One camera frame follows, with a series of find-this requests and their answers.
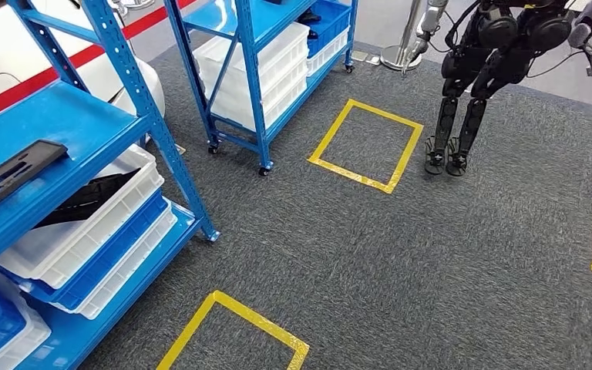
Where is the black part in crate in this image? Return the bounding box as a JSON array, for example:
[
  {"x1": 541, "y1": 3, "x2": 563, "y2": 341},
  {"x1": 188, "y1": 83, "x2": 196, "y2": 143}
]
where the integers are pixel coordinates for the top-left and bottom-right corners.
[
  {"x1": 295, "y1": 10, "x2": 322, "y2": 39},
  {"x1": 32, "y1": 167, "x2": 141, "y2": 230}
]

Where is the blue metal shelf rack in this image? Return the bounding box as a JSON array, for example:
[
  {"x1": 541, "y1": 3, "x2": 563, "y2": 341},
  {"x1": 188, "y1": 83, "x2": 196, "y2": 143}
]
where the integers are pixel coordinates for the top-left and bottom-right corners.
[
  {"x1": 0, "y1": 0, "x2": 220, "y2": 370},
  {"x1": 163, "y1": 0, "x2": 359, "y2": 177}
]

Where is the chrome stanchion post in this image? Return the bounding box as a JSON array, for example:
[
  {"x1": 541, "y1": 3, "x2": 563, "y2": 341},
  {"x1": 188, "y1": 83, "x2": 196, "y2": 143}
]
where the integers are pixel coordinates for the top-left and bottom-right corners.
[{"x1": 380, "y1": 0, "x2": 425, "y2": 72}]

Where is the black plastic mounting plate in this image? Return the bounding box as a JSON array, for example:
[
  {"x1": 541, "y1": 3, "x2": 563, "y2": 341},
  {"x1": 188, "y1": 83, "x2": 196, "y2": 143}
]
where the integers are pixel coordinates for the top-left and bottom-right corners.
[{"x1": 0, "y1": 139, "x2": 69, "y2": 226}]

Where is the yellow floor tape square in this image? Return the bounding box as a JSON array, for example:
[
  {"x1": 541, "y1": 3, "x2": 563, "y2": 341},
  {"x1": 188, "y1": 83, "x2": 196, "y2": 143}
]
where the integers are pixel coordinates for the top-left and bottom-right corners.
[
  {"x1": 155, "y1": 290, "x2": 311, "y2": 370},
  {"x1": 307, "y1": 98, "x2": 425, "y2": 196}
]

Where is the white plastic crate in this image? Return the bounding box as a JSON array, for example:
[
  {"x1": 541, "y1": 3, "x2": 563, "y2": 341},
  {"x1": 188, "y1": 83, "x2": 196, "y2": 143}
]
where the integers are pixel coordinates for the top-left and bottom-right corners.
[
  {"x1": 201, "y1": 55, "x2": 310, "y2": 111},
  {"x1": 209, "y1": 76, "x2": 309, "y2": 133},
  {"x1": 193, "y1": 21, "x2": 311, "y2": 86},
  {"x1": 0, "y1": 143, "x2": 165, "y2": 291},
  {"x1": 0, "y1": 267, "x2": 52, "y2": 370},
  {"x1": 306, "y1": 28, "x2": 351, "y2": 78},
  {"x1": 48, "y1": 199, "x2": 179, "y2": 321}
]

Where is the black humanoid robot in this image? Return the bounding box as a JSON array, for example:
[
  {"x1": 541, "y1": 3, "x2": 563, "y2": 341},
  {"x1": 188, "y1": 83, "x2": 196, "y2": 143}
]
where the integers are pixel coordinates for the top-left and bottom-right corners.
[{"x1": 402, "y1": 0, "x2": 592, "y2": 177}]

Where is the grey humanoid robot hand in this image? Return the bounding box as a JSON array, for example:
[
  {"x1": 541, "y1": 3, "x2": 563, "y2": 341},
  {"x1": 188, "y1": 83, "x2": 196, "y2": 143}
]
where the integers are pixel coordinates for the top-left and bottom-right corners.
[
  {"x1": 402, "y1": 34, "x2": 430, "y2": 76},
  {"x1": 567, "y1": 19, "x2": 592, "y2": 50}
]

